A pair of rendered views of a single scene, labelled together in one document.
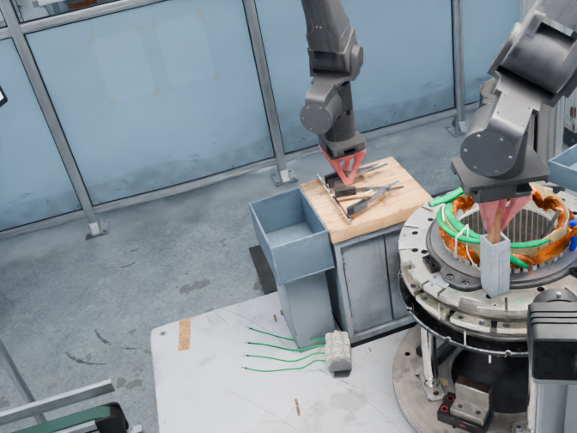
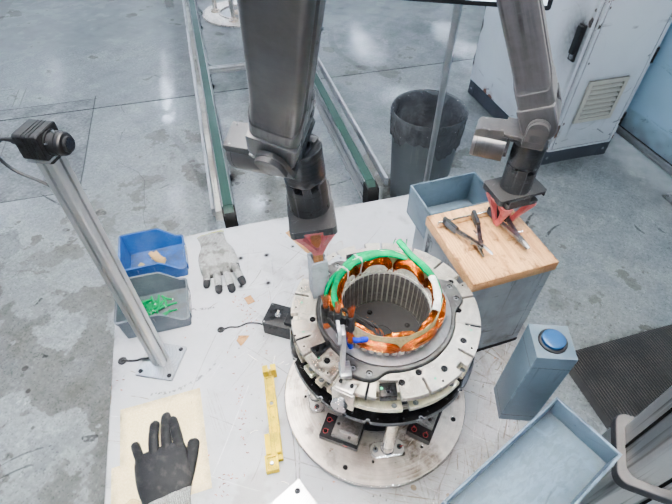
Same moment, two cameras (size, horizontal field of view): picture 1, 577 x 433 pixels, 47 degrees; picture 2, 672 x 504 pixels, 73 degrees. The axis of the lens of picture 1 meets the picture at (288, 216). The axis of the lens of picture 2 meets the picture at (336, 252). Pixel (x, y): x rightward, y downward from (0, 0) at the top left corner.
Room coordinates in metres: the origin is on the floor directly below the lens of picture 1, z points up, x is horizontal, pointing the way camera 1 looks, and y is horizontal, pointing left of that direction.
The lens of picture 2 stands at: (0.64, -0.76, 1.73)
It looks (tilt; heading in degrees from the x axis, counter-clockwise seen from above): 47 degrees down; 82
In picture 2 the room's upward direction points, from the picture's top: straight up
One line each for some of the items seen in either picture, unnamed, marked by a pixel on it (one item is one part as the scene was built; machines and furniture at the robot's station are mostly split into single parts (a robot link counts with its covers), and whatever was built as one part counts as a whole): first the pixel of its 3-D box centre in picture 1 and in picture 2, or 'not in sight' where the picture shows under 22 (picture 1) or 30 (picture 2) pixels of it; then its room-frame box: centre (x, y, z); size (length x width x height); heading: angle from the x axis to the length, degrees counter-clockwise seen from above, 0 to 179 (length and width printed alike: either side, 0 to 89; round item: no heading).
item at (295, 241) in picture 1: (298, 275); (443, 236); (1.02, 0.00, 0.92); 0.17 x 0.11 x 0.28; 10
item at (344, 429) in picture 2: not in sight; (347, 428); (0.71, -0.40, 0.83); 0.05 x 0.04 x 0.02; 152
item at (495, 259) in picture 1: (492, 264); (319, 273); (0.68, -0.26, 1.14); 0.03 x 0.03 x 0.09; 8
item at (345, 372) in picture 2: not in sight; (345, 352); (0.70, -0.42, 1.15); 0.03 x 0.02 x 0.12; 90
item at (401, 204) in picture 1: (364, 197); (488, 241); (1.04, -0.15, 1.05); 0.20 x 0.19 x 0.02; 100
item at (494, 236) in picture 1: (494, 228); (317, 249); (0.68, -0.26, 1.20); 0.02 x 0.02 x 0.06
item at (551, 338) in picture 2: not in sight; (554, 339); (1.08, -0.38, 1.04); 0.04 x 0.04 x 0.01
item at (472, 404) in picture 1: (470, 400); not in sight; (0.70, -0.23, 0.85); 0.06 x 0.04 x 0.05; 50
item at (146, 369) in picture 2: not in sight; (161, 360); (0.31, -0.17, 0.78); 0.09 x 0.09 x 0.01; 73
